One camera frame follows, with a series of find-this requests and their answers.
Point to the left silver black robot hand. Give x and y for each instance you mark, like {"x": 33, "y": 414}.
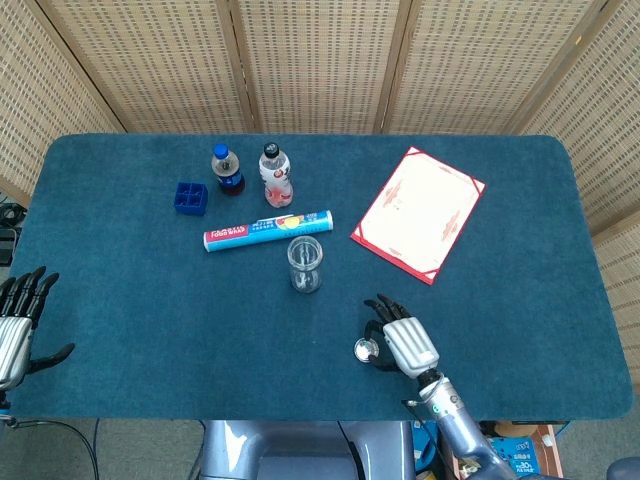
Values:
{"x": 15, "y": 335}

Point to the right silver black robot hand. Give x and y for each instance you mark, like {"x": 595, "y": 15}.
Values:
{"x": 410, "y": 345}

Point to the small silver round object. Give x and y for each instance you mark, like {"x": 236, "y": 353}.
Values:
{"x": 362, "y": 350}

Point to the left blue grey robot arm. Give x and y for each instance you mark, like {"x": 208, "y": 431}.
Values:
{"x": 3, "y": 405}

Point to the right blue grey robot arm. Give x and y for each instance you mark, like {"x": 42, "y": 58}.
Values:
{"x": 460, "y": 430}

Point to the clear drinking glass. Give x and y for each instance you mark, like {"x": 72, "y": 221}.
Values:
{"x": 305, "y": 265}

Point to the red certificate folder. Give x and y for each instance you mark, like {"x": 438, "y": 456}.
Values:
{"x": 420, "y": 215}

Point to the blue grey robot torso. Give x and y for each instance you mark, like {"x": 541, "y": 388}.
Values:
{"x": 300, "y": 455}

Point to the brown cardboard box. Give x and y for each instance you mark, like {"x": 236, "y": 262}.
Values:
{"x": 547, "y": 450}

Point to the blue carpet table cover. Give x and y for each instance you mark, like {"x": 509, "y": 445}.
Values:
{"x": 200, "y": 325}

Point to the light blue food wrap box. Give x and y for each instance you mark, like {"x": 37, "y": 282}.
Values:
{"x": 260, "y": 231}

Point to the pink drink bottle, black cap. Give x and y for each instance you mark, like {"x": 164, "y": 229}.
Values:
{"x": 275, "y": 175}

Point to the blue plastic ice cube tray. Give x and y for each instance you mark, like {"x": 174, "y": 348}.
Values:
{"x": 191, "y": 199}

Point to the cola bottle with blue cap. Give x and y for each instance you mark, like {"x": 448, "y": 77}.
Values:
{"x": 227, "y": 172}

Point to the woven rattan folding screen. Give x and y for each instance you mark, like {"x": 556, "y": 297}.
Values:
{"x": 320, "y": 60}

